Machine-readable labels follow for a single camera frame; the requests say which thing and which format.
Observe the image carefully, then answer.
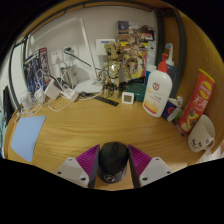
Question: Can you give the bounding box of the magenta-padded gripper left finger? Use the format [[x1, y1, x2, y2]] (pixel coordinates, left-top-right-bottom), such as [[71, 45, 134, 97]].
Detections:
[[54, 143, 101, 189]]

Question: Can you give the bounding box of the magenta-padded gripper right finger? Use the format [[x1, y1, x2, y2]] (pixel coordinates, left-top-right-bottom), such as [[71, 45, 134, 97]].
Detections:
[[127, 143, 173, 189]]

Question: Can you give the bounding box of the black computer mouse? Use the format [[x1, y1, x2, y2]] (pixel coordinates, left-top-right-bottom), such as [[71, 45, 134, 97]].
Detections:
[[97, 141, 130, 184]]

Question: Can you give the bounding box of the light blue mouse pad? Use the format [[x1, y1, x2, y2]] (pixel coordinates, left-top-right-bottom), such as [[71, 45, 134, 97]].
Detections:
[[9, 115, 47, 163]]

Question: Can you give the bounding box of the white mug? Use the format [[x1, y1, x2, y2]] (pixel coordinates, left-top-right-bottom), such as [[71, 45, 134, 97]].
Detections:
[[187, 114, 217, 153]]

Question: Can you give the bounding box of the small blue box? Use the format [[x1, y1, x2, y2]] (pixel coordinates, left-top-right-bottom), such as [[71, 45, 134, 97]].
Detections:
[[162, 96, 184, 123]]

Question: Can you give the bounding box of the white pump lotion bottle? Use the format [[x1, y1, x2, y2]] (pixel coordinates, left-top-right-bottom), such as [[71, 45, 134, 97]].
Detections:
[[142, 53, 174, 118]]

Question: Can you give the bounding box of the small white cube clock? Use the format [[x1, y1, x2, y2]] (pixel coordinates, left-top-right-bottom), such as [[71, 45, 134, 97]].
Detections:
[[121, 91, 136, 105]]

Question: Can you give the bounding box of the black flat strip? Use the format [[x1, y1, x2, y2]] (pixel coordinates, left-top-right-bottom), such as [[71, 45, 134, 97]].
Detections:
[[94, 95, 120, 108]]

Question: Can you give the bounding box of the dark green round tin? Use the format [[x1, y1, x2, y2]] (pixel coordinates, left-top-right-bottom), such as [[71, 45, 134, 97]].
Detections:
[[126, 82, 148, 103]]

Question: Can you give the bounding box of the red chips can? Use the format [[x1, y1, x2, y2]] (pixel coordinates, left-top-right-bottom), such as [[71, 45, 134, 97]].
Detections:
[[176, 68, 216, 134]]

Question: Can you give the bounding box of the white charger block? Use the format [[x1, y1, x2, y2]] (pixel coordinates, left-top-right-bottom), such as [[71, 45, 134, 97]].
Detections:
[[44, 79, 62, 100]]

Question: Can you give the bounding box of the clear plastic bag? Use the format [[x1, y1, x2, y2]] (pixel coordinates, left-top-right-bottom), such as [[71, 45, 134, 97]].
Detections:
[[19, 90, 36, 109]]

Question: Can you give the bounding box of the silver desk lamp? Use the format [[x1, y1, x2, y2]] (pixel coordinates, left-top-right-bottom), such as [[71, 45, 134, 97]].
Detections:
[[61, 46, 101, 89]]

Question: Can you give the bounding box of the black backpack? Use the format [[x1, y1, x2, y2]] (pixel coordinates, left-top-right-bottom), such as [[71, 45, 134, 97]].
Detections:
[[2, 85, 16, 118]]

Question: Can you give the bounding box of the dark spray bottle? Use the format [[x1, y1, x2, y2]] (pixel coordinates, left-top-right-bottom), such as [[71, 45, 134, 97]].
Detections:
[[163, 42, 178, 98]]

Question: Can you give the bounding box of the blue robot model kit box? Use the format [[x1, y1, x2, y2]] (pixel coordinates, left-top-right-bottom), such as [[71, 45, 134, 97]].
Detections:
[[23, 47, 51, 94]]

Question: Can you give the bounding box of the colourful picture box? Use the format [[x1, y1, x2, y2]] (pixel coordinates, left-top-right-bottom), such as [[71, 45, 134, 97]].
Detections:
[[116, 20, 157, 68]]

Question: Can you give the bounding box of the white wall socket plate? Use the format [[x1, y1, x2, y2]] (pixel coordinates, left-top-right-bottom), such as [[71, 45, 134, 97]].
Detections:
[[49, 49, 64, 66], [63, 44, 80, 62]]

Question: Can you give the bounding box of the dark grey metal frame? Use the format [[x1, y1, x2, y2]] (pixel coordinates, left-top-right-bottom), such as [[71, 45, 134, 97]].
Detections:
[[8, 0, 188, 113]]

